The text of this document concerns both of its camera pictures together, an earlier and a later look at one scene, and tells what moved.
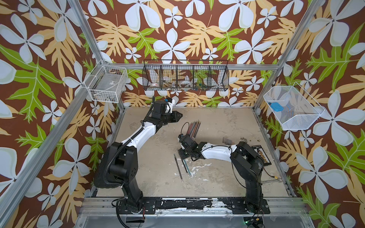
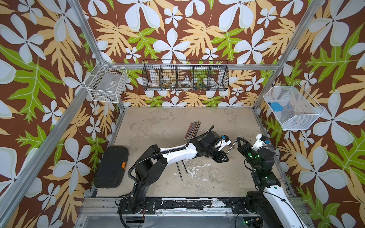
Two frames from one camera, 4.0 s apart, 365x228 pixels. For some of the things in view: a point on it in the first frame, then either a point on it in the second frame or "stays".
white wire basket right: (293, 107) stays
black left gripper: (174, 118) → (218, 158)
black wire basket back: (181, 75) stays
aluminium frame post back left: (77, 9) stays
